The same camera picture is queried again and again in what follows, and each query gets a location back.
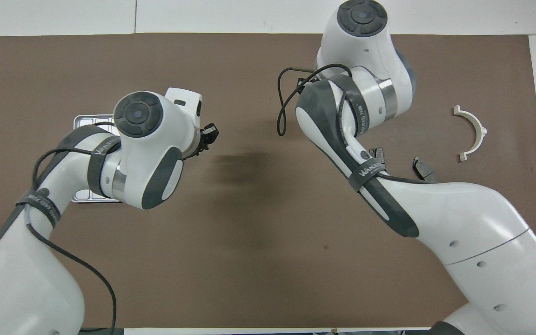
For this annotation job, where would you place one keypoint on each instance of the white curved plastic bracket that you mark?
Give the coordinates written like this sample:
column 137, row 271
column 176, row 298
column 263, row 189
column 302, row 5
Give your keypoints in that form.
column 482, row 135

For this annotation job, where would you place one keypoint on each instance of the brown table mat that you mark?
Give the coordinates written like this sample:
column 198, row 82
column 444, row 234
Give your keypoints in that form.
column 249, row 260

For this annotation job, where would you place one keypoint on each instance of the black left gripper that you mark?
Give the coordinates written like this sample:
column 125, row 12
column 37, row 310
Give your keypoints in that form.
column 199, row 144

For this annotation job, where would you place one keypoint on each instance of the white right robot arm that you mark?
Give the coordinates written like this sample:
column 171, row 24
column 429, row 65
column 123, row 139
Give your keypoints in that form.
column 458, row 223

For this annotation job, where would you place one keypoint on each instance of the silver metal tray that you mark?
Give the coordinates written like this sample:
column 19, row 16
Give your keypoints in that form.
column 91, row 122

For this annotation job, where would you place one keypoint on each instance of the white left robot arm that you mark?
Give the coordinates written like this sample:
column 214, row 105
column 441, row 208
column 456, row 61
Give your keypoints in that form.
column 26, row 279

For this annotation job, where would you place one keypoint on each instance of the dark curved brake pad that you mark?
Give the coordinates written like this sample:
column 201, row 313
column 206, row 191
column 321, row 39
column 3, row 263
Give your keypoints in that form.
column 424, row 170

